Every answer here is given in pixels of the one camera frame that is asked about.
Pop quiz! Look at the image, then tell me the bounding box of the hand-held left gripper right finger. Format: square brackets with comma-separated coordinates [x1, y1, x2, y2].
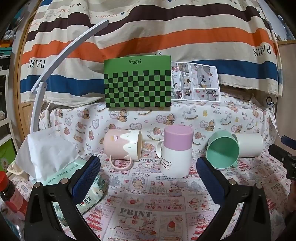
[196, 157, 271, 241]

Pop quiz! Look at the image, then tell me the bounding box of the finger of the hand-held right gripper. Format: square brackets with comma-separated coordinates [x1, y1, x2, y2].
[280, 135, 296, 150]
[268, 144, 296, 168]

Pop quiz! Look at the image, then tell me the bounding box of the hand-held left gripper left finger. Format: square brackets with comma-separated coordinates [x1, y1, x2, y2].
[24, 155, 101, 241]

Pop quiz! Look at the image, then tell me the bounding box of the plain white cup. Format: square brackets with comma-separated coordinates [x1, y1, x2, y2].
[232, 133, 264, 158]

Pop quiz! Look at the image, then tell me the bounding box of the green cup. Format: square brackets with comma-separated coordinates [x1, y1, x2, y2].
[206, 130, 240, 169]

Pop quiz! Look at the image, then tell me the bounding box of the white cup with purple band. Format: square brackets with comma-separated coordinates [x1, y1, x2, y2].
[156, 124, 194, 179]

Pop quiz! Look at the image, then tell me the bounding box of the pink cup with white drip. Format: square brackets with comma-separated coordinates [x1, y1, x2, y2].
[103, 129, 142, 172]

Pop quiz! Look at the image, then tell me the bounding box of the green tissue pack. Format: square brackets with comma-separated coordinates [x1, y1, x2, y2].
[15, 129, 107, 214]

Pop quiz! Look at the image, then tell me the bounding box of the white round device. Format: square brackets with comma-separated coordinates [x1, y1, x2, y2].
[260, 93, 277, 108]

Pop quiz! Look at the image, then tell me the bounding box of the wooden panel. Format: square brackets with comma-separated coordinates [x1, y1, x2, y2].
[275, 40, 296, 142]

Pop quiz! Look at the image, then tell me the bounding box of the cartoon printed tablecloth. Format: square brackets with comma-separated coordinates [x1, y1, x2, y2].
[9, 148, 296, 241]

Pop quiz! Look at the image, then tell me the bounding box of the cream plastic basket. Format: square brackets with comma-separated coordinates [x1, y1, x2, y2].
[7, 163, 24, 180]

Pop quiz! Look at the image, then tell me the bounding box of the red-capped bottle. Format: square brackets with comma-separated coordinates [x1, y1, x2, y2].
[0, 171, 30, 217]

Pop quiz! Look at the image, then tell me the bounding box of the bear printed cloth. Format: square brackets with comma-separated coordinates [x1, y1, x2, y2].
[38, 91, 278, 158]

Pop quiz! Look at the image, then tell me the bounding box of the comic strip page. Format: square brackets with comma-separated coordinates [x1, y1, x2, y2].
[171, 62, 221, 103]

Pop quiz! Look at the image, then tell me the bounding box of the white shelf unit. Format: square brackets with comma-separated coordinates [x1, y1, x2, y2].
[0, 68, 17, 153]

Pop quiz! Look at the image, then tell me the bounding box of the green checkered box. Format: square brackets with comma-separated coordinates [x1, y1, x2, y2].
[103, 55, 172, 109]

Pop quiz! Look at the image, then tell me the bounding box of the striped blanket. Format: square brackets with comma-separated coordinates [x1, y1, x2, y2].
[20, 0, 284, 105]

